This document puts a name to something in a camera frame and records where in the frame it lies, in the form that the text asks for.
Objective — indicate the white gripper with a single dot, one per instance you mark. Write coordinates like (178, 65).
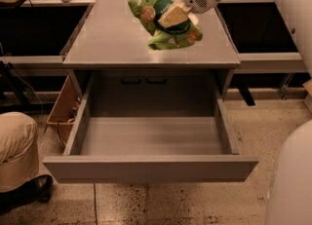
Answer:
(180, 13)

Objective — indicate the green rice chip bag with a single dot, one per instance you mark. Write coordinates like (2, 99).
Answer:
(175, 37)

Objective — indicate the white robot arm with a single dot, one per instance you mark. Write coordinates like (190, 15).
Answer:
(289, 199)

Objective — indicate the grey cabinet with counter top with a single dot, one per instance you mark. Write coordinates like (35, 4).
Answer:
(127, 79)

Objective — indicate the open grey top drawer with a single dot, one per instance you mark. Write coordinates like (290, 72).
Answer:
(158, 129)

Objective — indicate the wooden box beside cabinet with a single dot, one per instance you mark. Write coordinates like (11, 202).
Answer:
(64, 112)

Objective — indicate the beige trouser leg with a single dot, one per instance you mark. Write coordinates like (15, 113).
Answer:
(19, 160)

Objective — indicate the black leather shoe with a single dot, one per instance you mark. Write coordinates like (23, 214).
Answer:
(38, 189)

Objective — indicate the grey metal rail frame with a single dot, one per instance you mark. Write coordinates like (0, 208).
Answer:
(32, 61)

